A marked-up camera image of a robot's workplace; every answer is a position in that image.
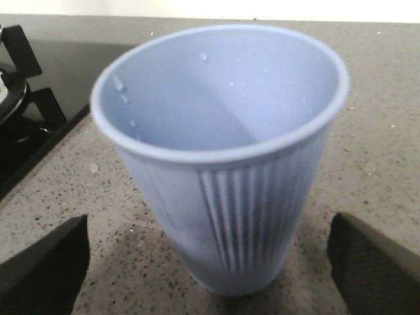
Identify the black glass gas stove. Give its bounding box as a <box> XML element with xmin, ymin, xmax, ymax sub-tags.
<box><xmin>1</xmin><ymin>40</ymin><xmax>131</xmax><ymax>198</ymax></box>

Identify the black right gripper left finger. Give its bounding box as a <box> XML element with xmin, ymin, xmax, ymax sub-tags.
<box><xmin>1</xmin><ymin>215</ymin><xmax>90</xmax><ymax>314</ymax></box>

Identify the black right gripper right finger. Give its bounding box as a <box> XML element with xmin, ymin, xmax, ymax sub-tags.
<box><xmin>327</xmin><ymin>212</ymin><xmax>419</xmax><ymax>314</ymax></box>

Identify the black right burner pot support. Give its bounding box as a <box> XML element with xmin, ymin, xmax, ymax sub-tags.
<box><xmin>1</xmin><ymin>25</ymin><xmax>67</xmax><ymax>144</ymax></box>

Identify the light blue ribbed cup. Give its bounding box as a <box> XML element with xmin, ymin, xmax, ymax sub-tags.
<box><xmin>90</xmin><ymin>24</ymin><xmax>350</xmax><ymax>297</ymax></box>

